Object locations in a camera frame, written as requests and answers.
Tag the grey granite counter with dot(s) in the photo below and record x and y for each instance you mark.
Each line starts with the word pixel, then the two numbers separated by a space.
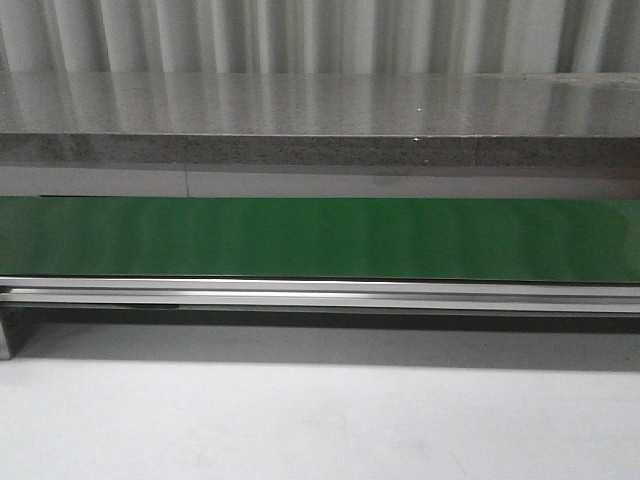
pixel 189 135

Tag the white pleated curtain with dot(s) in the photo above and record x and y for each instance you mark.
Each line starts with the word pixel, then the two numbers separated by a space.
pixel 360 37

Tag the green conveyor belt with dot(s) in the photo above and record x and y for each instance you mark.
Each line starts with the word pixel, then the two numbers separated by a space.
pixel 403 281

